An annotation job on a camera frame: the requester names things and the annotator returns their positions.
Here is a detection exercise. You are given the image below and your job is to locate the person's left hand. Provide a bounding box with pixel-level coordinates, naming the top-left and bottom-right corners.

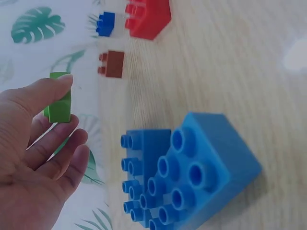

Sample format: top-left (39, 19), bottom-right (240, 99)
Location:
top-left (0, 74), bottom-right (91, 230)

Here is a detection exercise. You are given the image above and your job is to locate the green building block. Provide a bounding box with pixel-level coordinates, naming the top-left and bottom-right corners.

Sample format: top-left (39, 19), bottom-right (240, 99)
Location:
top-left (43, 71), bottom-right (73, 124)

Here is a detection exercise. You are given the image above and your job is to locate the brown building block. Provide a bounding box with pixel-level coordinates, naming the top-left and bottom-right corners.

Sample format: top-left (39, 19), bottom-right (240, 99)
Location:
top-left (97, 50), bottom-right (125, 79)

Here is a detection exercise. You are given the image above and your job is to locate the light blue building block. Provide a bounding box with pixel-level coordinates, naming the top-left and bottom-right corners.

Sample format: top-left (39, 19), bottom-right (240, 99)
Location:
top-left (120, 128), bottom-right (172, 222)
top-left (140, 112), bottom-right (263, 230)

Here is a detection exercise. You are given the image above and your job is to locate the dark blue building block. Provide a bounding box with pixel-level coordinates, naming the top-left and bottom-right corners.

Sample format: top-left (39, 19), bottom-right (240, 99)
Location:
top-left (95, 11), bottom-right (116, 38)

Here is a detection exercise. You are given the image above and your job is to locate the red building block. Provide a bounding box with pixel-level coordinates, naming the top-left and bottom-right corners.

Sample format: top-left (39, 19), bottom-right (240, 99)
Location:
top-left (124, 0), bottom-right (172, 41)

